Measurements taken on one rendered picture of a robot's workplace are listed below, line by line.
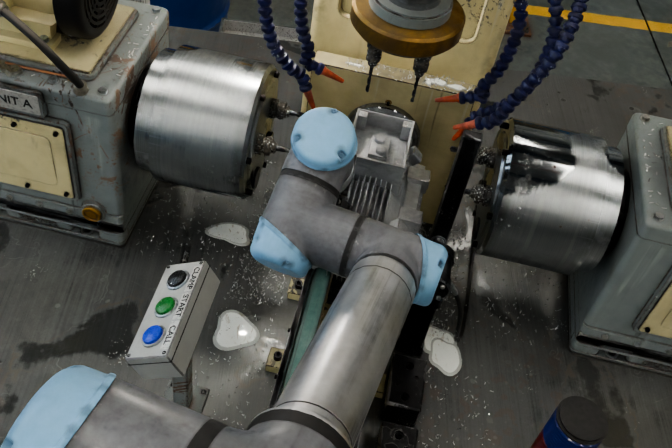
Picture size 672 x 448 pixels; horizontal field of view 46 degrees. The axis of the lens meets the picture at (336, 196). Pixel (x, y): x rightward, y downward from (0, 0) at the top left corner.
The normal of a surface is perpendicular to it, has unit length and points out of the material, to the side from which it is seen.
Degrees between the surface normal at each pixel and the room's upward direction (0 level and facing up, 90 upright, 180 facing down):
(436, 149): 90
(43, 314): 0
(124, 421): 11
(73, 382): 21
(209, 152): 73
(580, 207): 47
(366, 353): 32
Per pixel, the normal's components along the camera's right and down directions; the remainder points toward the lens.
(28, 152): -0.19, 0.69
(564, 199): -0.05, 0.04
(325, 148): 0.01, -0.25
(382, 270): 0.14, -0.87
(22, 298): 0.12, -0.69
